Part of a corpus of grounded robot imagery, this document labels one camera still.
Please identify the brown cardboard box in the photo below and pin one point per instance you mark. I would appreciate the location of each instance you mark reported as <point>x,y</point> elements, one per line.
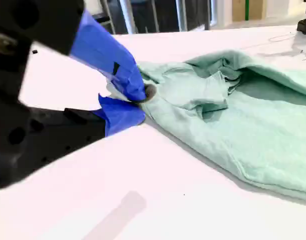
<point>239,10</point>

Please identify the green strip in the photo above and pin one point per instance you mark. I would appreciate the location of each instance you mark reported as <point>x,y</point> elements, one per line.
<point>247,10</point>

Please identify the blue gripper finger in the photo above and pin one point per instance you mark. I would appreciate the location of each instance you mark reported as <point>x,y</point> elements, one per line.
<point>105,52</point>
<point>118,117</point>

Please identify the silver metal tube leg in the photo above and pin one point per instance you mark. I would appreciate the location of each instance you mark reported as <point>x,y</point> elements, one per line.
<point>128,15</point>
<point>181,13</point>

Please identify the pale green T-shirt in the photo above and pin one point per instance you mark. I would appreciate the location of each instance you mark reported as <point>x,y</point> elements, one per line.
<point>243,140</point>

